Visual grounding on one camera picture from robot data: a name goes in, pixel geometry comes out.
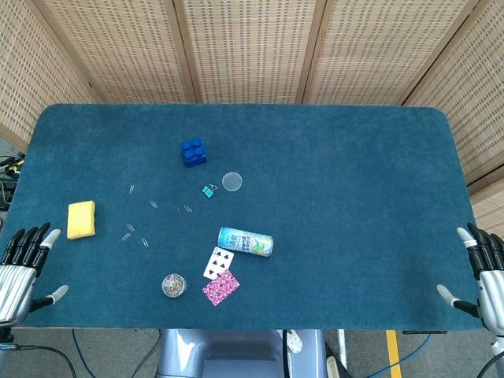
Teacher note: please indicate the grey-blue robot torso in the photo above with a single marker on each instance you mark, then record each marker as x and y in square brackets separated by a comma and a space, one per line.
[236, 354]

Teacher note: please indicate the clear jar of paper clips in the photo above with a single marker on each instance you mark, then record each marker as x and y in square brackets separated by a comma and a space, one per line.
[174, 285]

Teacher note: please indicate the clear round plastic lid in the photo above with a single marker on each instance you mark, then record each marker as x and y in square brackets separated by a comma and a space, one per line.
[232, 182]

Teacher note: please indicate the white perforated bracket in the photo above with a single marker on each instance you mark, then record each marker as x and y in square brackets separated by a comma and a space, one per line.
[293, 342]

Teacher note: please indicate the teal binder clip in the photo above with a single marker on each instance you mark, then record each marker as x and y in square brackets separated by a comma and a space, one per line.
[206, 191]

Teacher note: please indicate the blue toy building brick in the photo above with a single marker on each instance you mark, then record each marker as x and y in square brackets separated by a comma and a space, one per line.
[195, 155]

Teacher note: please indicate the black flat bar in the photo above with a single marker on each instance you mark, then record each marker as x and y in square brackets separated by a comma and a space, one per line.
[425, 332]

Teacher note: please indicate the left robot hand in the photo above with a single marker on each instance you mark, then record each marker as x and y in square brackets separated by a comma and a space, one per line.
[15, 291]

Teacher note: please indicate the woven folding screen panel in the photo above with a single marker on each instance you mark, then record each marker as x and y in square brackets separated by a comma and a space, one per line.
[118, 51]
[472, 98]
[386, 51]
[23, 78]
[252, 51]

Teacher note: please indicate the blue felt table cover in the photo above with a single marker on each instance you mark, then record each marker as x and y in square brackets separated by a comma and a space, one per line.
[334, 197]

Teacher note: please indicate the pink patterned playing card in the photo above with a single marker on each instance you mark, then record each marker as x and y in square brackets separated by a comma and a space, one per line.
[220, 287]

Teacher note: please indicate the six of clubs card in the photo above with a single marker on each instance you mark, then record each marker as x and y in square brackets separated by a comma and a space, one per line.
[216, 262]

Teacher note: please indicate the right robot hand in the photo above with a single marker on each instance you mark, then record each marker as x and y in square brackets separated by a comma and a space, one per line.
[492, 291]

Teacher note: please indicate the light blue drink can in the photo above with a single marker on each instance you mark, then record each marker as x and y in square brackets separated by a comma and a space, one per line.
[244, 241]

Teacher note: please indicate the yellow sponge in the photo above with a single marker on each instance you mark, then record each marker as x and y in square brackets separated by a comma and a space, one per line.
[80, 220]

